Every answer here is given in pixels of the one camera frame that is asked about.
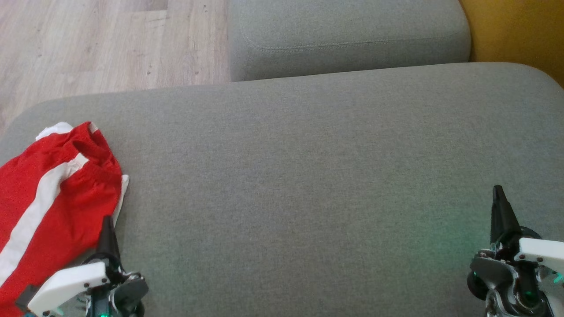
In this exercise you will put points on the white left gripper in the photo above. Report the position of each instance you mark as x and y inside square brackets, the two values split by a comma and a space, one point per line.
[70, 281]

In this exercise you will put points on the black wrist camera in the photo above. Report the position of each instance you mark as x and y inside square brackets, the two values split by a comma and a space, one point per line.
[132, 293]
[487, 275]

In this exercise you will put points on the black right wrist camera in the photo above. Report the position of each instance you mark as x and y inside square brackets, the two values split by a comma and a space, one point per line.
[487, 275]

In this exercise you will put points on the red shorts with white stripe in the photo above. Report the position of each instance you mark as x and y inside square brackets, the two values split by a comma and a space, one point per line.
[66, 207]

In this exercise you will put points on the grey sofa seat cushion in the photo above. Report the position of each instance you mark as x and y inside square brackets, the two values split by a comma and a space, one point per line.
[308, 198]
[348, 39]

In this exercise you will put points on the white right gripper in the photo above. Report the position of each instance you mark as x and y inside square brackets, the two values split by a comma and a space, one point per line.
[542, 255]

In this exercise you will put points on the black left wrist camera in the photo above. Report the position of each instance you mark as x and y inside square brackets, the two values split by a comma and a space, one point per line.
[132, 293]

